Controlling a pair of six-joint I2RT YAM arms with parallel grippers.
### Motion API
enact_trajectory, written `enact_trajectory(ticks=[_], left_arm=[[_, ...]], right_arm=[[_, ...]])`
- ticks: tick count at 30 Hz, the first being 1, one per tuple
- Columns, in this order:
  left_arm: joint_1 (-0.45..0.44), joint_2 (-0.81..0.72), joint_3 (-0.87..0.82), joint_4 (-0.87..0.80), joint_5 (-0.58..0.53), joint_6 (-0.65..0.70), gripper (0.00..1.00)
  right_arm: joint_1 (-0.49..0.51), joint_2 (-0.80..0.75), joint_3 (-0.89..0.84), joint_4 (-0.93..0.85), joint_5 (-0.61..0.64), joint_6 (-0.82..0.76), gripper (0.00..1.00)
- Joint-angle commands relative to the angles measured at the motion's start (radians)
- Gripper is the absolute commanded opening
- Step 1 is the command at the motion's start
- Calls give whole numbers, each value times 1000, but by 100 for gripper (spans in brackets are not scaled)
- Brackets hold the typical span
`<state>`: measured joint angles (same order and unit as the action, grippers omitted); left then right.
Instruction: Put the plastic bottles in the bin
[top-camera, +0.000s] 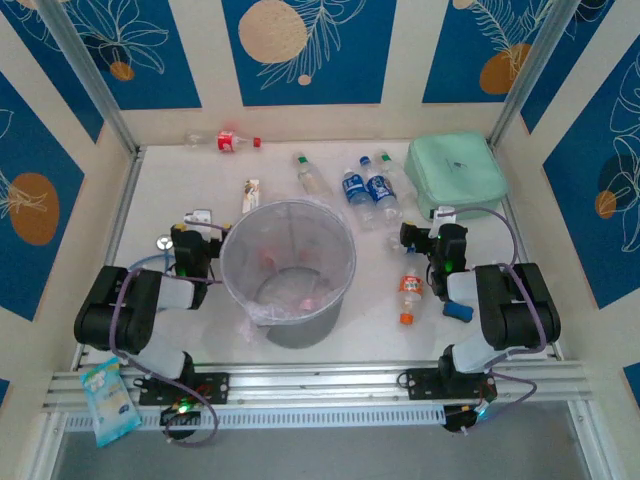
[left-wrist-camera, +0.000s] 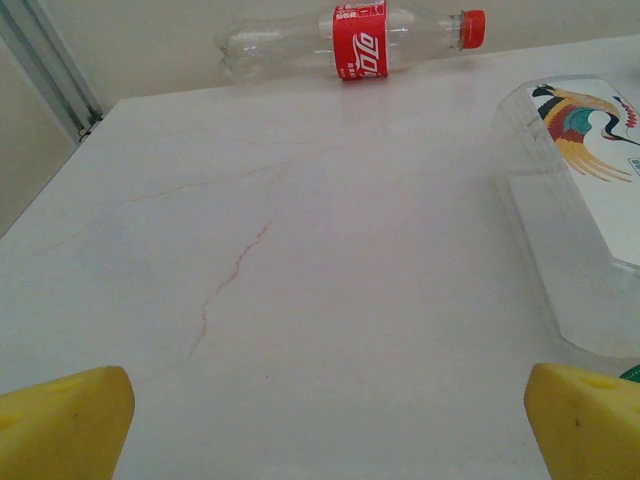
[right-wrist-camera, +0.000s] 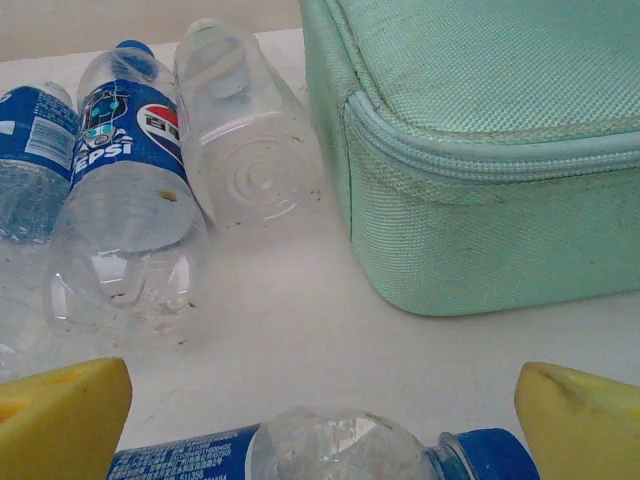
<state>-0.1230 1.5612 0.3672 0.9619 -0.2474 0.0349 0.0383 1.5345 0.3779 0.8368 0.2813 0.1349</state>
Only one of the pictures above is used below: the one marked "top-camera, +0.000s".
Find small clear unlabelled bottle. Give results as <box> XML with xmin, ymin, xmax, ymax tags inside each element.
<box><xmin>383</xmin><ymin>227</ymin><xmax>409</xmax><ymax>254</ymax></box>

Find orange label bottle orange cap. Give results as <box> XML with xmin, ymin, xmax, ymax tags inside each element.
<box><xmin>397</xmin><ymin>267</ymin><xmax>426</xmax><ymax>326</ymax></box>

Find pepsi bottle blue cap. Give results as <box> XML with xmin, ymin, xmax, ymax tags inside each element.
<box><xmin>358</xmin><ymin>155</ymin><xmax>404</xmax><ymax>229</ymax></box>

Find cola bottle red cap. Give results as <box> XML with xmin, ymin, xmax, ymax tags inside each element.
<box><xmin>185</xmin><ymin>128</ymin><xmax>264</xmax><ymax>153</ymax></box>

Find grey mesh waste bin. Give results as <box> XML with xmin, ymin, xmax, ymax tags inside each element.
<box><xmin>219</xmin><ymin>198</ymin><xmax>358</xmax><ymax>350</ymax></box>

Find blue scissors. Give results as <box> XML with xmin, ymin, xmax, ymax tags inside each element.
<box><xmin>127</xmin><ymin>234</ymin><xmax>176</xmax><ymax>276</ymax></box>

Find small white snack packet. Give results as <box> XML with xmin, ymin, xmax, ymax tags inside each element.
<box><xmin>243</xmin><ymin>178</ymin><xmax>262</xmax><ymax>215</ymax></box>

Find clear bottle green cap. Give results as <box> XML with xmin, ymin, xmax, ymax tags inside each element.
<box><xmin>292</xmin><ymin>152</ymin><xmax>335</xmax><ymax>199</ymax></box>
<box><xmin>378</xmin><ymin>152</ymin><xmax>421</xmax><ymax>211</ymax></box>

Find blue bone-shaped toy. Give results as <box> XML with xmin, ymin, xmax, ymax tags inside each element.
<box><xmin>441</xmin><ymin>299</ymin><xmax>475</xmax><ymax>322</ymax></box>

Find blue label bottle white cap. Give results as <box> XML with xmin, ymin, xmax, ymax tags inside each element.
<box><xmin>341</xmin><ymin>167</ymin><xmax>381</xmax><ymax>234</ymax></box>

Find mint green zip case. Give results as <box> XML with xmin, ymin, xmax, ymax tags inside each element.
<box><xmin>403</xmin><ymin>130</ymin><xmax>510</xmax><ymax>222</ymax></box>

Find black electronics board with LED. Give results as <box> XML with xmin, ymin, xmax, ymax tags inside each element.
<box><xmin>159</xmin><ymin>397</ymin><xmax>202</xmax><ymax>426</ymax></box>
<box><xmin>442</xmin><ymin>403</ymin><xmax>494</xmax><ymax>434</ymax></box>

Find light blue wipes pack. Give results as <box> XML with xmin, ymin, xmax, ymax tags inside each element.
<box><xmin>79</xmin><ymin>355</ymin><xmax>143</xmax><ymax>449</ymax></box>

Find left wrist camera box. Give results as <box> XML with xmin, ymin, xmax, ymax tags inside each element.
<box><xmin>182</xmin><ymin>208</ymin><xmax>215</xmax><ymax>228</ymax></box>

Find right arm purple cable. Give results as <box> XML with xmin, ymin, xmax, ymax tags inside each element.
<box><xmin>447</xmin><ymin>205</ymin><xmax>549</xmax><ymax>419</ymax></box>

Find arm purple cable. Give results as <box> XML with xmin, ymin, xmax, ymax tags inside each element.
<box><xmin>108</xmin><ymin>222</ymin><xmax>234</xmax><ymax>447</ymax></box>
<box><xmin>447</xmin><ymin>205</ymin><xmax>549</xmax><ymax>419</ymax></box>

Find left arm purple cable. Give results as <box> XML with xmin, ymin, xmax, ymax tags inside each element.
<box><xmin>108</xmin><ymin>222</ymin><xmax>234</xmax><ymax>447</ymax></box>

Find aluminium frame rail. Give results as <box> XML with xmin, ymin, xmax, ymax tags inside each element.
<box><xmin>42</xmin><ymin>359</ymin><xmax>591</xmax><ymax>414</ymax></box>

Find aluminium frame post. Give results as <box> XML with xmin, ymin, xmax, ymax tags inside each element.
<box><xmin>487</xmin><ymin>0</ymin><xmax>584</xmax><ymax>146</ymax></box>
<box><xmin>37</xmin><ymin>0</ymin><xmax>146</xmax><ymax>156</ymax></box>

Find white slotted cable duct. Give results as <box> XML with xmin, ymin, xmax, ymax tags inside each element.
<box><xmin>62</xmin><ymin>404</ymin><xmax>446</xmax><ymax>432</ymax></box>

